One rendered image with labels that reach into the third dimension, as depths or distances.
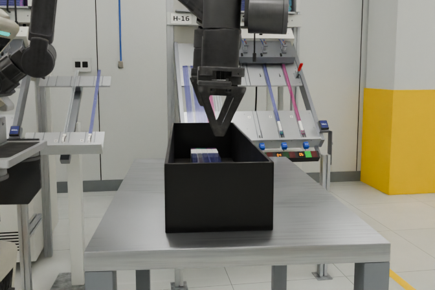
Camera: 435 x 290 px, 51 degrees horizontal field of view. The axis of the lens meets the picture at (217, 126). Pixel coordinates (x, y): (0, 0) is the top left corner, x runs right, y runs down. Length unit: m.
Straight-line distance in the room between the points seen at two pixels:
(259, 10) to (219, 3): 0.06
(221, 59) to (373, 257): 0.37
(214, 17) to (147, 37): 3.42
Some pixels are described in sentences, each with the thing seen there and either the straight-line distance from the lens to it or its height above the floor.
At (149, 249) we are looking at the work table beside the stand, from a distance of 0.69.
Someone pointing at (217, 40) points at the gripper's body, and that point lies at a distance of 0.68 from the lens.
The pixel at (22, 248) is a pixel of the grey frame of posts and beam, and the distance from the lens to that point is 2.35.
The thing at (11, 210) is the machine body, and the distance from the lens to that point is 2.63.
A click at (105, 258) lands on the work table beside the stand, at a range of 0.70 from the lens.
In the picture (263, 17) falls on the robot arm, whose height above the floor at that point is 1.13.
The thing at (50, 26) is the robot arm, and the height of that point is 1.16.
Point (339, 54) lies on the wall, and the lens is 4.47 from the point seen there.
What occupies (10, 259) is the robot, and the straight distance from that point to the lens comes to 1.19.
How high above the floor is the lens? 1.05
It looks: 7 degrees down
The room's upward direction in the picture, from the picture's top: straight up
